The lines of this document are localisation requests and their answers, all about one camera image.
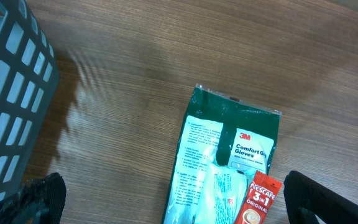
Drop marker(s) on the green 3M gloves package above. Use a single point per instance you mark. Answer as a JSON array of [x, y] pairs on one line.
[[220, 129]]

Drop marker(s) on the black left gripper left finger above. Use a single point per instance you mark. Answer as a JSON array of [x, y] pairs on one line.
[[38, 201]]

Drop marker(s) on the white wet wipe sachet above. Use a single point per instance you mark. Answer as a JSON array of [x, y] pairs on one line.
[[222, 195]]

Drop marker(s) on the red Nescafe coffee sachet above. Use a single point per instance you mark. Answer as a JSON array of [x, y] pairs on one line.
[[260, 196]]

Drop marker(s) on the dark grey plastic basket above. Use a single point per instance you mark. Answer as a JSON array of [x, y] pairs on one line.
[[28, 80]]

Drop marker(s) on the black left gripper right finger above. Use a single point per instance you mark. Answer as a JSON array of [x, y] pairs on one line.
[[309, 202]]

